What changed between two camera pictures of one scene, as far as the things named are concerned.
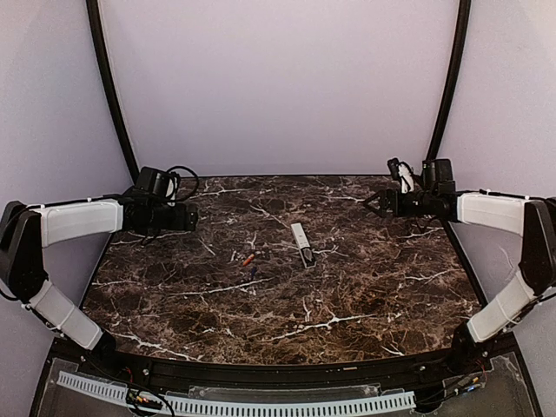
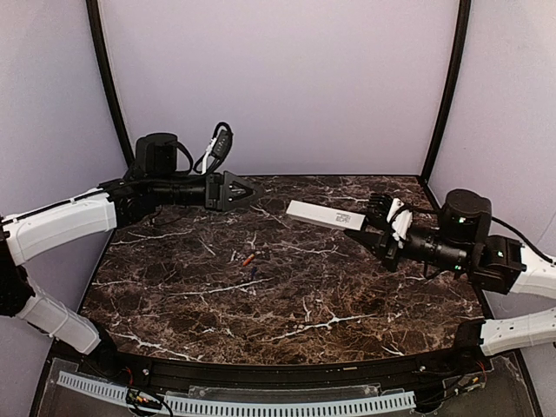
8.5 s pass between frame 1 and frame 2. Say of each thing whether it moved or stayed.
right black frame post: stayed
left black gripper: moved
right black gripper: moved
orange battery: stayed
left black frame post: stayed
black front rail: stayed
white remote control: moved
